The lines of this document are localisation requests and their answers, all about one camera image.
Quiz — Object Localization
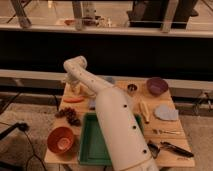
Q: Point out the bunch of dark grapes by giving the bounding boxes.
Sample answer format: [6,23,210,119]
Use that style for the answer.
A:
[55,107,81,126]

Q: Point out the light blue cup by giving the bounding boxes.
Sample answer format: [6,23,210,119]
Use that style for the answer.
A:
[104,77,116,85]

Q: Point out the metal fork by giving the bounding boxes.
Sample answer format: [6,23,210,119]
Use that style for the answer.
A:
[153,129,180,135]

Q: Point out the purple bowl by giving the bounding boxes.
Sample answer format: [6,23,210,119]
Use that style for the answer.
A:
[146,77,169,96]

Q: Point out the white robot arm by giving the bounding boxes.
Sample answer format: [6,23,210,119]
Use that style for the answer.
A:
[63,56,159,171]

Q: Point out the green plastic tray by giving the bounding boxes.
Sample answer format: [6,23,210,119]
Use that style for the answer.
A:
[77,112,146,168]

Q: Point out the red bowl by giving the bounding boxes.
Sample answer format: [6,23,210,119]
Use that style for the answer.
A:
[47,127,75,155]

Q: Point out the yellow red apple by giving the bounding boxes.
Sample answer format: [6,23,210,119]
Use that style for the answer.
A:
[71,85,81,95]

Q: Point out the orange carrot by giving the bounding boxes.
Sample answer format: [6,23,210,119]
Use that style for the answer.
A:
[63,97,84,103]

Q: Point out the black cable with stand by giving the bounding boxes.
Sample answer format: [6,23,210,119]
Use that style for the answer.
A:
[0,121,48,171]

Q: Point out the blue sponge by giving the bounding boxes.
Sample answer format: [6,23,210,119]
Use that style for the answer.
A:
[89,100,96,110]

